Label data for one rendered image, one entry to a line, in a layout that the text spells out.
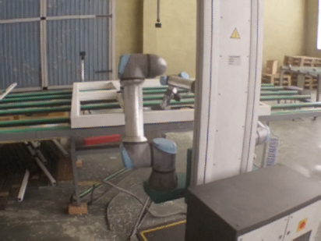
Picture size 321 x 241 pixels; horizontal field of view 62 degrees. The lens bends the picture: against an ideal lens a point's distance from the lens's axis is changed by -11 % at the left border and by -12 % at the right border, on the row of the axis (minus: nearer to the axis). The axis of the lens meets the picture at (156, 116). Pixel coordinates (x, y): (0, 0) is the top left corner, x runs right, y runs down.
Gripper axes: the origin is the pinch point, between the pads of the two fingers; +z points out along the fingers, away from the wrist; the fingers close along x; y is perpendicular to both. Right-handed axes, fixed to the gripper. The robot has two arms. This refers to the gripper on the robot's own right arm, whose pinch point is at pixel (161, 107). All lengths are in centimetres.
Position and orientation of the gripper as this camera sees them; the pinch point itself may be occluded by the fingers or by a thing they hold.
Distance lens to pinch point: 217.2
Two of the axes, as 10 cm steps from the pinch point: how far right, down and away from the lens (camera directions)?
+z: -4.3, 6.6, -6.1
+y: -8.9, -4.3, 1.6
